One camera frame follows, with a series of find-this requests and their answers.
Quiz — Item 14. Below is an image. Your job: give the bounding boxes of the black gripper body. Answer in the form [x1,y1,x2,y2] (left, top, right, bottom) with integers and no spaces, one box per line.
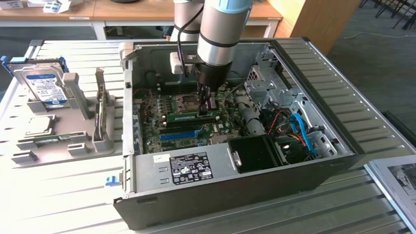
[198,62,234,90]

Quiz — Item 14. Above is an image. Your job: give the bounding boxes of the green RAM stick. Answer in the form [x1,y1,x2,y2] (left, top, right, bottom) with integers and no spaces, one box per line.
[166,110,220,123]
[34,135,72,145]

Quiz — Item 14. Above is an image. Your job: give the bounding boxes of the black RAM slot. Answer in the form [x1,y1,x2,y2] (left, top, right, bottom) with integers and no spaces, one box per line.
[166,118,218,129]

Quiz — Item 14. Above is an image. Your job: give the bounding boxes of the CPU socket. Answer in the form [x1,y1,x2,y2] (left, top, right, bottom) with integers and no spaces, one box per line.
[174,94,208,111]

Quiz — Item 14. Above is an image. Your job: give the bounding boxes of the blue expansion slot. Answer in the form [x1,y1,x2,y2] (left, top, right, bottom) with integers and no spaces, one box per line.
[159,131,200,141]

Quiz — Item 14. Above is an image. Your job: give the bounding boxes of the metal disk bay cage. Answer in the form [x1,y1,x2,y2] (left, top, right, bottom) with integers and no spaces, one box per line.
[243,45,342,156]

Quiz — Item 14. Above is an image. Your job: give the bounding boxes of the green motherboard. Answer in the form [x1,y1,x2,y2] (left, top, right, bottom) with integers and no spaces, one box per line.
[132,84,251,155]

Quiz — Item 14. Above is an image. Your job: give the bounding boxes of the grey power supply unit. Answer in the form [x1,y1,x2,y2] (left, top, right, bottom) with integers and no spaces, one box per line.
[132,143,242,193]

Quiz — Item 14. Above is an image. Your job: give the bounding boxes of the graphics card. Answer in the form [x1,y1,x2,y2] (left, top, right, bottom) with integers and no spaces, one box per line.
[94,82,110,138]

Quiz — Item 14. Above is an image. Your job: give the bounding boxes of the wooden cabinet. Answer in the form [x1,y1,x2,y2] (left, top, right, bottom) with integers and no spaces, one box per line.
[275,0,363,56]

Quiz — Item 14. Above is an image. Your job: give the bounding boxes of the black open PC case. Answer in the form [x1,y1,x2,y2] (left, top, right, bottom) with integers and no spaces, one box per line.
[112,37,368,231]

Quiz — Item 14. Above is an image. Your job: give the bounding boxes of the blue plastic clip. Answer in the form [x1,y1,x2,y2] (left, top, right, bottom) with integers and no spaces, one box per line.
[104,175,120,188]

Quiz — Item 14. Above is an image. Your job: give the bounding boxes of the grey parts rack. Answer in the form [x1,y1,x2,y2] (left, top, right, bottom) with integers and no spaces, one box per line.
[10,67,119,169]

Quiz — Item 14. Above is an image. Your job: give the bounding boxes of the hard disk with blue label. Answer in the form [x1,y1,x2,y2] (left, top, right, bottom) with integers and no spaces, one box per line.
[12,68,70,108]

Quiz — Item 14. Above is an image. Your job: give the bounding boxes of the silver CPU chip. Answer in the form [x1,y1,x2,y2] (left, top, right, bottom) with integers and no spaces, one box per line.
[26,115,55,137]

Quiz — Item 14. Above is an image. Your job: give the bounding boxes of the white cardboard boxes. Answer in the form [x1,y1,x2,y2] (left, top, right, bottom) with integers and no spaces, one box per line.
[0,0,82,14]

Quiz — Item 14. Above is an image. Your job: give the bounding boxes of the black chair legs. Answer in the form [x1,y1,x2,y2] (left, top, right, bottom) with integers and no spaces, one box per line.
[359,0,416,31]

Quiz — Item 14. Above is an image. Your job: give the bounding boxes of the printed magazine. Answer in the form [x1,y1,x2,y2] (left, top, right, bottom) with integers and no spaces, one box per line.
[364,154,416,232]

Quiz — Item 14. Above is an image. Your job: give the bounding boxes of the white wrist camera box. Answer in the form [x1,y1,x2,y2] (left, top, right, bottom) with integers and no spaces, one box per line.
[170,51,187,75]

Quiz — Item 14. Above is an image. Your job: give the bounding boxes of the black camera cable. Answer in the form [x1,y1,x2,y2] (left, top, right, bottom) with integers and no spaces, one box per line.
[176,0,207,78]

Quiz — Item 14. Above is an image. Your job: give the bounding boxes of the red and black wire bundle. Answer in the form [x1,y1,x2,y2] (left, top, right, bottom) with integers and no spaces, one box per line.
[266,110,299,137]

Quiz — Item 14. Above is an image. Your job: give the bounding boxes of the blue SATA wire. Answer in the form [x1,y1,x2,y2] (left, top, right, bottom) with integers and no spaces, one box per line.
[291,113,319,156]

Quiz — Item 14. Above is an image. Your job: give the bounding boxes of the wooden desk with white frame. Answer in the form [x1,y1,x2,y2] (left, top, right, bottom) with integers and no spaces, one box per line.
[0,0,284,41]

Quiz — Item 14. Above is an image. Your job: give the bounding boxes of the blue disk carrier frame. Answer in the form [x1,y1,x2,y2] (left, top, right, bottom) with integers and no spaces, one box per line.
[0,55,70,74]

